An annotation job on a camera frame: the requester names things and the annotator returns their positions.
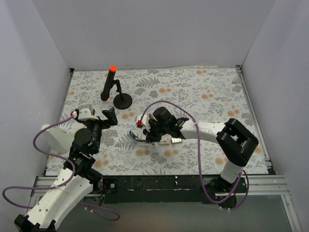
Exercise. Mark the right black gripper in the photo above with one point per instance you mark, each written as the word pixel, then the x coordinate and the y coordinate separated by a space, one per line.
pixel 151 134

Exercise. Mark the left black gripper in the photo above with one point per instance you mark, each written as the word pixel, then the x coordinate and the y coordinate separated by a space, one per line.
pixel 103 120

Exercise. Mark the white staple box sleeve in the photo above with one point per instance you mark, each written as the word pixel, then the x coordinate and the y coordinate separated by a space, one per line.
pixel 165 141

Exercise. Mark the staple tray with staples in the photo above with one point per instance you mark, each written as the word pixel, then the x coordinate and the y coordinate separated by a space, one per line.
pixel 176 141

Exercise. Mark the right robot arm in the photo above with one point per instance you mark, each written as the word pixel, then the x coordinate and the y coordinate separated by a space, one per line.
pixel 236 141

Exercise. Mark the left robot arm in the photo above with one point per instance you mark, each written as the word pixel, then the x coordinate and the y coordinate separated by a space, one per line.
pixel 76 179

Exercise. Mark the black microphone desk stand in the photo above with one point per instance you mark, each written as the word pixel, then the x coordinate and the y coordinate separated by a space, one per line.
pixel 121 101

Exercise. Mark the black microphone orange tip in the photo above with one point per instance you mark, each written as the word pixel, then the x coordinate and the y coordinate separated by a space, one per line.
pixel 105 94

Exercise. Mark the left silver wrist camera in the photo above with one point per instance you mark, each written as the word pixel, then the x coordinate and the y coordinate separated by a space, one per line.
pixel 85 112

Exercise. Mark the white angled bracket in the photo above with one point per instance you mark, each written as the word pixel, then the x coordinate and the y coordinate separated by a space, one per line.
pixel 58 139

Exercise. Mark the black base frame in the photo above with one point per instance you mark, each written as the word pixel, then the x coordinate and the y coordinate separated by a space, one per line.
pixel 167 189

